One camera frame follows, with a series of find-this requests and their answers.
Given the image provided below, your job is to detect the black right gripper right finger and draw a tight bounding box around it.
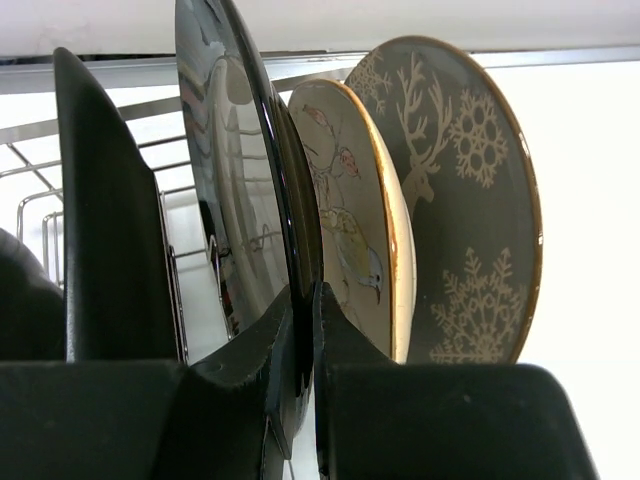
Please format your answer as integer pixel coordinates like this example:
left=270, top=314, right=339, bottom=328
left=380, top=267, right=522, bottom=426
left=313, top=282, right=430, bottom=479

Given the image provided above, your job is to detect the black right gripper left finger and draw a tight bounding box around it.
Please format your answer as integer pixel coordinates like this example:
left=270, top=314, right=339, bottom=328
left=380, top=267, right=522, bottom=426
left=151, top=288, right=298, bottom=479

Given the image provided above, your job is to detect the black square floral plate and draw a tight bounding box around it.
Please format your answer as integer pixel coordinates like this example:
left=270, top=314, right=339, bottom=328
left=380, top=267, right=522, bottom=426
left=53, top=47, right=186, bottom=362

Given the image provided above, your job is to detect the cream bird pattern plate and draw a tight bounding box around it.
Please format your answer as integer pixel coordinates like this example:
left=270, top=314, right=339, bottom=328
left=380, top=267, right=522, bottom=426
left=289, top=79, right=417, bottom=364

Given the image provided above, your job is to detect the black rimmed beige plate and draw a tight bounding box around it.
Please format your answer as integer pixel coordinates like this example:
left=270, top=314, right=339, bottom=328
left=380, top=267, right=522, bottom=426
left=175, top=1, right=323, bottom=435

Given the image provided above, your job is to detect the grey snowflake deer plate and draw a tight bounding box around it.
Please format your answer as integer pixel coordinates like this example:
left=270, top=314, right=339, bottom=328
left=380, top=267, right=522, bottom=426
left=346, top=35, right=543, bottom=364

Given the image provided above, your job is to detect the wire dish rack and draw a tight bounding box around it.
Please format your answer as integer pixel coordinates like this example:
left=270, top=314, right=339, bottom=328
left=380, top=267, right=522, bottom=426
left=0, top=48, right=371, bottom=364

